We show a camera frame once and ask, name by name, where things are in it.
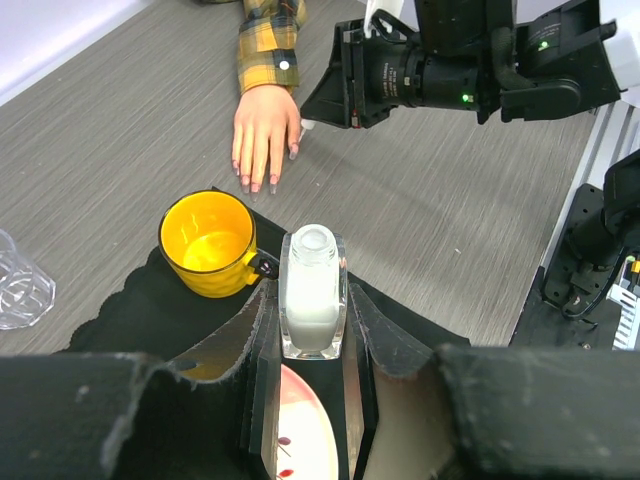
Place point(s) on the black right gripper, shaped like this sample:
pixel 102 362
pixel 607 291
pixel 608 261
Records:
pixel 367 77

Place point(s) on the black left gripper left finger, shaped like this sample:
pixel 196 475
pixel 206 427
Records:
pixel 209 413

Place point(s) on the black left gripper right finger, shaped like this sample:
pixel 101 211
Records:
pixel 456 412

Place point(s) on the white nail polish bottle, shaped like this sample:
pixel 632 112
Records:
pixel 312 293

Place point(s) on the white nail polish cap brush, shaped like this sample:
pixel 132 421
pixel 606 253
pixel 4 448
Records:
pixel 306 126

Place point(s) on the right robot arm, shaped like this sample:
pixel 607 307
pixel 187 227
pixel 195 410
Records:
pixel 472 55

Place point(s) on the mannequin hand with painted nails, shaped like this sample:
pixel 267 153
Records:
pixel 267 127

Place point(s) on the clear plastic cup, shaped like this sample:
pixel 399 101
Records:
pixel 27 292

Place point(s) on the pink and cream plate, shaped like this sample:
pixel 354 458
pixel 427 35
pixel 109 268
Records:
pixel 306 446

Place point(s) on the yellow mug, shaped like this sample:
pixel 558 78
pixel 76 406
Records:
pixel 209 238

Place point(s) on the white slotted cable duct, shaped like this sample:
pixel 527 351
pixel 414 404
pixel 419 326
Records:
pixel 625 293

